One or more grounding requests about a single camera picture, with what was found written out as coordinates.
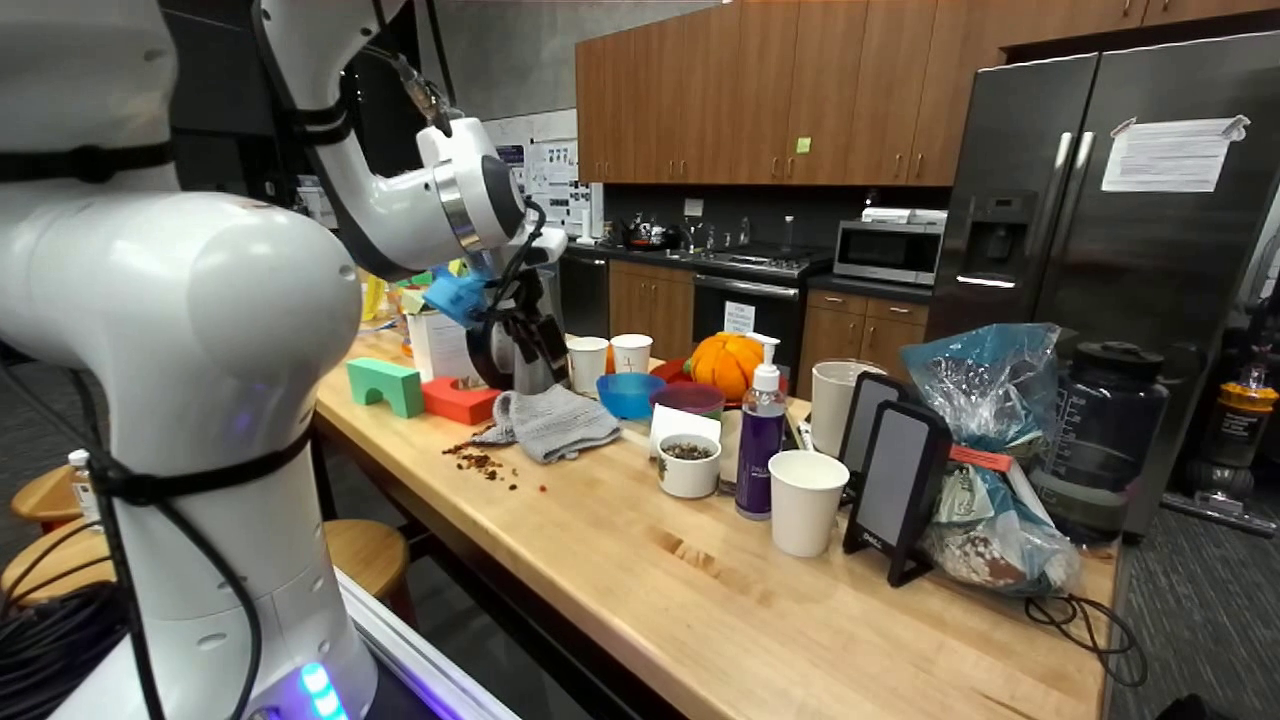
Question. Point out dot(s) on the white paper sheet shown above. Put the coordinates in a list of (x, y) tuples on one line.
[(1170, 155)]

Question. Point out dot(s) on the yellow upright vacuum cleaner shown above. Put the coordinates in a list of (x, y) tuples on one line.
[(1232, 424)]

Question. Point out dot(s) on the steel electric kettle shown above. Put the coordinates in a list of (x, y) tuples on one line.
[(483, 360)]

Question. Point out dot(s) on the white tray on microwave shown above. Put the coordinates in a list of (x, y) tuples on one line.
[(906, 218)]

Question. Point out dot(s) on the red foam block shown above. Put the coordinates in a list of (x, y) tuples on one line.
[(461, 401)]

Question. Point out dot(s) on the silver microwave oven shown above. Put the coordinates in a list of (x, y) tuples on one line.
[(884, 253)]

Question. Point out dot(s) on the black flat speaker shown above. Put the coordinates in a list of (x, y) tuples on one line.
[(875, 420), (897, 487)]

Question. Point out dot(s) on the white box yellow lid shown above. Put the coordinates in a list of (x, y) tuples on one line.
[(439, 351)]

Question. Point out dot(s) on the black steel refrigerator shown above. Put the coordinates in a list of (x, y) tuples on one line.
[(1133, 294)]

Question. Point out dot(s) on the black steel oven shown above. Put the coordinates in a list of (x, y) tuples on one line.
[(744, 313)]

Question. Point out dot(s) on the blue plastic bag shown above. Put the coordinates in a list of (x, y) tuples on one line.
[(993, 401)]

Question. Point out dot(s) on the brown cabinet above refrigerator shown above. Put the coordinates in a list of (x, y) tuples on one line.
[(1147, 17)]

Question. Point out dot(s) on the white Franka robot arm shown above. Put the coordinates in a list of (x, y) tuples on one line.
[(172, 344)]

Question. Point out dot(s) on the black blender jar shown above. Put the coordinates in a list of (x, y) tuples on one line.
[(1104, 424)]

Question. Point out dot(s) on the brown lower cabinet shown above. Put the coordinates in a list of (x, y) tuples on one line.
[(860, 333), (651, 304)]

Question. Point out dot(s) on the blue plastic bowl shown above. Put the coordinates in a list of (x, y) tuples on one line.
[(628, 397)]

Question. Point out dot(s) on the wide brown wall cabinet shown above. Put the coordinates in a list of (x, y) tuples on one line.
[(825, 92)]

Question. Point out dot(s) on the orange pumpkin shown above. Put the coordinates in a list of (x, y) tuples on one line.
[(725, 365)]

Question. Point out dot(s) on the tall gray cup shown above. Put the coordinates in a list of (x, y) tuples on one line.
[(833, 405)]

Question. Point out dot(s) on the white wall poster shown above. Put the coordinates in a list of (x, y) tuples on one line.
[(555, 167)]

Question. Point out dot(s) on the green purple bowl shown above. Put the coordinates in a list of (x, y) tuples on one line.
[(690, 397)]

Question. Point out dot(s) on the purple soap bottle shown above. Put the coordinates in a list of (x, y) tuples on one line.
[(762, 447)]

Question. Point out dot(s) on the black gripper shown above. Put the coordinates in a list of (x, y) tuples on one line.
[(522, 311)]

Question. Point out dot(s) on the gray knitted cloth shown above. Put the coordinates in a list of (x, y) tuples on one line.
[(563, 424)]

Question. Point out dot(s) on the round wooden stool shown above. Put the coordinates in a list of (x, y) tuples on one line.
[(367, 555), (45, 567), (45, 497)]

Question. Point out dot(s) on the green foam arch block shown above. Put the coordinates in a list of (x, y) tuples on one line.
[(384, 386)]

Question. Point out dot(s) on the green sticky note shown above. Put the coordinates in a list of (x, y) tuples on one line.
[(800, 143)]

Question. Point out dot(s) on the small white ramekin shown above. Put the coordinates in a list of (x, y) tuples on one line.
[(690, 470)]

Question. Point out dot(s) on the brown crumbs pile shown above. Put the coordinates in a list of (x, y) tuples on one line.
[(483, 466)]

